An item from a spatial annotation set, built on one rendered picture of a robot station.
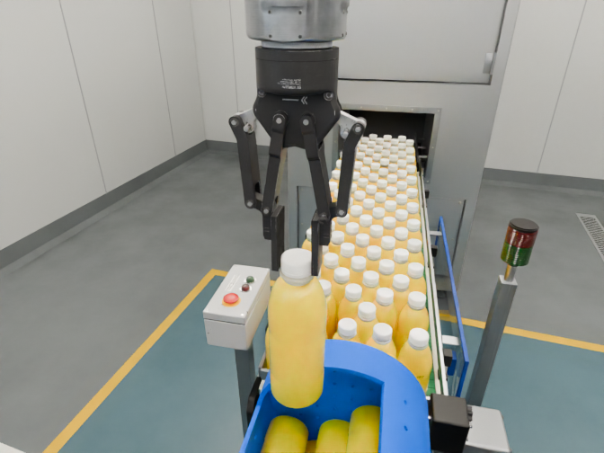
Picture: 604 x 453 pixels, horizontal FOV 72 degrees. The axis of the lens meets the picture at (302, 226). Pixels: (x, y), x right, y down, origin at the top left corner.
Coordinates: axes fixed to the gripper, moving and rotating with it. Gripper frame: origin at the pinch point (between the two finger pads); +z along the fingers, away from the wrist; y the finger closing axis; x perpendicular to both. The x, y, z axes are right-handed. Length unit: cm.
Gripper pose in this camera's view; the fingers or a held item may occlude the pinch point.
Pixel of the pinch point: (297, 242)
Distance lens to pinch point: 46.2
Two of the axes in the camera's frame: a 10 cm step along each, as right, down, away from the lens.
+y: 9.8, 1.0, -1.9
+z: 0.0, 8.8, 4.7
